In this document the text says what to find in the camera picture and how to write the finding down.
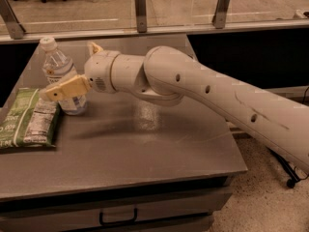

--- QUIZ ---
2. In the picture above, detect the grey table drawer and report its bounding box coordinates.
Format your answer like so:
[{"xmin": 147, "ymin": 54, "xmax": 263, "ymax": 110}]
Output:
[{"xmin": 0, "ymin": 187, "xmax": 232, "ymax": 232}]

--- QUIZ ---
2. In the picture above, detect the green jalapeno chip bag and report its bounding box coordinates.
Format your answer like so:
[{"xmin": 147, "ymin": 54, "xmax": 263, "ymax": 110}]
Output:
[{"xmin": 0, "ymin": 88, "xmax": 60, "ymax": 149}]

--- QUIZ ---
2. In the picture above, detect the black wheeled stand base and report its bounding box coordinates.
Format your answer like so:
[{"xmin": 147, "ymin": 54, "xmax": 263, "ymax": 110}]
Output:
[{"xmin": 270, "ymin": 150, "xmax": 309, "ymax": 189}]

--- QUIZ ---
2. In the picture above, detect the black drawer handle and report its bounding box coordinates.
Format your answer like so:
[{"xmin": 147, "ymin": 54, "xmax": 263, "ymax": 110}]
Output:
[{"xmin": 98, "ymin": 208, "xmax": 138, "ymax": 227}]

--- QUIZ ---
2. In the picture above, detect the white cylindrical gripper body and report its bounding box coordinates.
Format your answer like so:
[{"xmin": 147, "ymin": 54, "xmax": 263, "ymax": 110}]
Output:
[{"xmin": 84, "ymin": 50, "xmax": 120, "ymax": 94}]

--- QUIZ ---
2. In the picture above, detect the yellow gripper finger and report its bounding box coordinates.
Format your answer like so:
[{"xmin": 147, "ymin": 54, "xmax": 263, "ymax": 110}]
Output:
[
  {"xmin": 87, "ymin": 42, "xmax": 103, "ymax": 56},
  {"xmin": 39, "ymin": 74, "xmax": 92, "ymax": 102}
]

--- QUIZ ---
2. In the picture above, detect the clear plastic tea bottle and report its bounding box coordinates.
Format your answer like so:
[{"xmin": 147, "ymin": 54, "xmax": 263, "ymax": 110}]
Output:
[{"xmin": 40, "ymin": 37, "xmax": 87, "ymax": 115}]

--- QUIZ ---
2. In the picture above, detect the middle metal glass bracket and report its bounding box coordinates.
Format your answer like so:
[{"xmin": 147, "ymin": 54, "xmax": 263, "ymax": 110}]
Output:
[{"xmin": 134, "ymin": 0, "xmax": 147, "ymax": 33}]

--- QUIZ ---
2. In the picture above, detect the right metal glass bracket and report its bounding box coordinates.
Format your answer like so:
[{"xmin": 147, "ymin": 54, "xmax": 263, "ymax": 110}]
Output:
[{"xmin": 212, "ymin": 0, "xmax": 230, "ymax": 29}]

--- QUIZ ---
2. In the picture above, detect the metal glass bracket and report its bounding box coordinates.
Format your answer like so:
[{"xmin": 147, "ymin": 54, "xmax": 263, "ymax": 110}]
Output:
[
  {"xmin": 134, "ymin": 0, "xmax": 147, "ymax": 33},
  {"xmin": 212, "ymin": 0, "xmax": 230, "ymax": 29},
  {"xmin": 0, "ymin": 0, "xmax": 25, "ymax": 40}
]

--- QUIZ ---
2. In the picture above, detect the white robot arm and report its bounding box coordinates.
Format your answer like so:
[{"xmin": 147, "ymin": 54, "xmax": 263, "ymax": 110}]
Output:
[{"xmin": 40, "ymin": 46, "xmax": 309, "ymax": 173}]

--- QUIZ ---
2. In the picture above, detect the grey window rail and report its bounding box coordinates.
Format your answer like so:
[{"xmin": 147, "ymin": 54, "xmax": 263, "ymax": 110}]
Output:
[{"xmin": 0, "ymin": 19, "xmax": 309, "ymax": 44}]

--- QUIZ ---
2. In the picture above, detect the left metal glass bracket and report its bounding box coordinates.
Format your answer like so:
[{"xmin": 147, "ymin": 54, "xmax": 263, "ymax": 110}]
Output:
[{"xmin": 0, "ymin": 0, "xmax": 25, "ymax": 40}]

